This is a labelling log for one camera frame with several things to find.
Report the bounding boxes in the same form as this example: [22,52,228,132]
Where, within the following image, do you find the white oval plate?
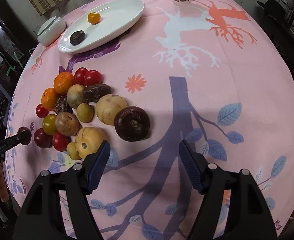
[58,0,145,54]

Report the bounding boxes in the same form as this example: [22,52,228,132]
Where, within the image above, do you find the striped pepino melon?
[96,94,128,126]
[75,127,109,159]

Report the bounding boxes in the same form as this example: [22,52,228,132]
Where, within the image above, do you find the orange mandarin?
[54,72,75,95]
[41,88,59,111]

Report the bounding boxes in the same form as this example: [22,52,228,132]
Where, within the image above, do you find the cherry tomato back right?
[84,70,103,86]

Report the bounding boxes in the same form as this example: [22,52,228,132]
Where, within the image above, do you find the pink patterned tablecloth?
[6,0,294,239]

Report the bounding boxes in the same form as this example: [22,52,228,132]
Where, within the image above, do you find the cherry tomato back left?
[74,67,88,86]

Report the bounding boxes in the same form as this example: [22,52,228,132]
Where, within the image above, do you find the dark patterned passion fruit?
[54,95,73,114]

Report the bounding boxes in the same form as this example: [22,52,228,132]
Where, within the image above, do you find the brown-green passion fruit back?
[67,85,88,109]

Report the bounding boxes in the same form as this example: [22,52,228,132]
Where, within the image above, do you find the red cherry tomato front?
[52,132,71,152]

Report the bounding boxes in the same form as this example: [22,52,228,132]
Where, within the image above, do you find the dark date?
[70,30,86,46]
[83,83,112,103]

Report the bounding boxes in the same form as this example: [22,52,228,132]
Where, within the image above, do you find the dark purple mangosteen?
[114,106,151,141]

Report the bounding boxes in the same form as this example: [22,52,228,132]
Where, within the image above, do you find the pale green lidded jar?
[37,16,66,47]

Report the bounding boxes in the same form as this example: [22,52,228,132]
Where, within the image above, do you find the yellow-orange tomato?
[87,12,101,25]

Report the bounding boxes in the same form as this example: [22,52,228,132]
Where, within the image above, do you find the small longan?
[76,103,94,123]
[67,141,81,160]

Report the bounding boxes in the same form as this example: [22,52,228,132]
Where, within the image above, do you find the green-yellow tomato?
[42,114,57,136]

